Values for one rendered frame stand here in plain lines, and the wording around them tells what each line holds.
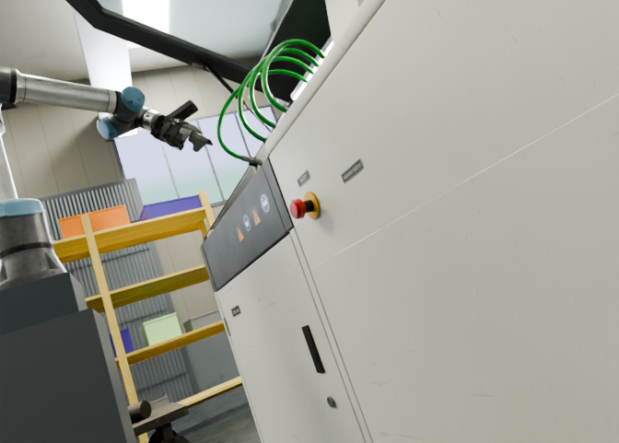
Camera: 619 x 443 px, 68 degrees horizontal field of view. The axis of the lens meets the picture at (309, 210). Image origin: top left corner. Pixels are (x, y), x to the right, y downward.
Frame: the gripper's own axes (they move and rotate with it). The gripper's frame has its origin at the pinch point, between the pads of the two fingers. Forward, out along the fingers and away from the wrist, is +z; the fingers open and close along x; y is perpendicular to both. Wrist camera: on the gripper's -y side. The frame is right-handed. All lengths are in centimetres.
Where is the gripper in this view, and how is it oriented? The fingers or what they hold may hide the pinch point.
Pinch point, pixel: (206, 136)
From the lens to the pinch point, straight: 158.4
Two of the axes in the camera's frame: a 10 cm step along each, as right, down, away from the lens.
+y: -4.6, 8.6, -2.0
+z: 8.5, 3.7, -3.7
